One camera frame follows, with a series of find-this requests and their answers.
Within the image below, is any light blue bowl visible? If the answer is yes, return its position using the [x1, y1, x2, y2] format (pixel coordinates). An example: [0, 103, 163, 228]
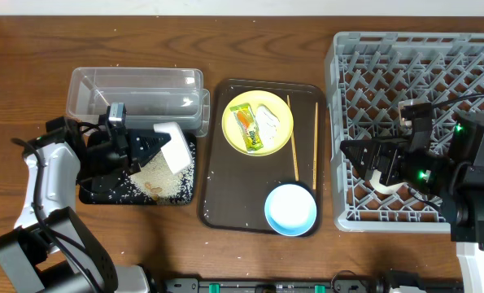
[264, 183, 317, 237]

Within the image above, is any left wooden chopstick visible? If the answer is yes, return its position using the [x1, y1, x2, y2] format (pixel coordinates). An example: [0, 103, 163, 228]
[286, 95, 299, 181]

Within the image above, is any grey plastic dishwasher rack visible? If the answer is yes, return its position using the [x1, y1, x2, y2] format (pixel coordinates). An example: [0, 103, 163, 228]
[325, 32, 484, 234]

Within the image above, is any dark brown serving tray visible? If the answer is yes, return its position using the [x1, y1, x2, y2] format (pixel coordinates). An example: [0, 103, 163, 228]
[198, 79, 326, 235]

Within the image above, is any wooden chopstick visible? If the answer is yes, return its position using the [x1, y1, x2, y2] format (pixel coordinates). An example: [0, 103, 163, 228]
[312, 103, 318, 190]
[286, 95, 299, 181]

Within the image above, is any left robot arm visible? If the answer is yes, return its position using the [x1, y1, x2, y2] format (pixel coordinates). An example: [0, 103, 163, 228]
[0, 116, 172, 292]

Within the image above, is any crumpled white tissue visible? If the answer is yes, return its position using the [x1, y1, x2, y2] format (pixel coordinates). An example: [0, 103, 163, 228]
[255, 105, 280, 145]

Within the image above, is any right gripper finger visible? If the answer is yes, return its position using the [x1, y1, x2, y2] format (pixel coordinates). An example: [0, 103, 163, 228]
[340, 138, 408, 157]
[347, 155, 390, 186]

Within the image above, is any clear plastic bin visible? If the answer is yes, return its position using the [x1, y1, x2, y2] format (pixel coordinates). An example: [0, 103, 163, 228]
[66, 67, 211, 138]

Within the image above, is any pink white bowl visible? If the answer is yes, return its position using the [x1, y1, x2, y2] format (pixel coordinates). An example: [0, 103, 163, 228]
[153, 122, 193, 174]

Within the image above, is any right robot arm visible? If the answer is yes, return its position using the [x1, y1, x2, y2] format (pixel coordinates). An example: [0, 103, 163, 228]
[340, 112, 484, 292]

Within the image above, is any black tray with rice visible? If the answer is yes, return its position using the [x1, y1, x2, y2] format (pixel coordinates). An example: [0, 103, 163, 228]
[79, 134, 196, 205]

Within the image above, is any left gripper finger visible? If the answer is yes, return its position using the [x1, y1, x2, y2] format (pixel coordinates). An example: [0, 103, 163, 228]
[129, 146, 161, 168]
[128, 129, 171, 148]

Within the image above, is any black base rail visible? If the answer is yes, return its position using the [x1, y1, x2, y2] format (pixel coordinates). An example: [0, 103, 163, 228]
[160, 270, 464, 293]

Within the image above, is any white cup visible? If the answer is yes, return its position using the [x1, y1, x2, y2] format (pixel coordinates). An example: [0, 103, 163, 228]
[369, 170, 404, 195]

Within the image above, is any green orange snack wrapper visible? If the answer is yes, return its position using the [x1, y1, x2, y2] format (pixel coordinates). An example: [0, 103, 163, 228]
[229, 103, 264, 152]

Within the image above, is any yellow round plate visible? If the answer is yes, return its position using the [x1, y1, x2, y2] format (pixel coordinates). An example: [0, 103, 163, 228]
[221, 90, 294, 156]

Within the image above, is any right wooden chopstick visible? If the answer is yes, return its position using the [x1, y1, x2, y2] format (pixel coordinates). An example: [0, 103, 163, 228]
[312, 103, 318, 190]

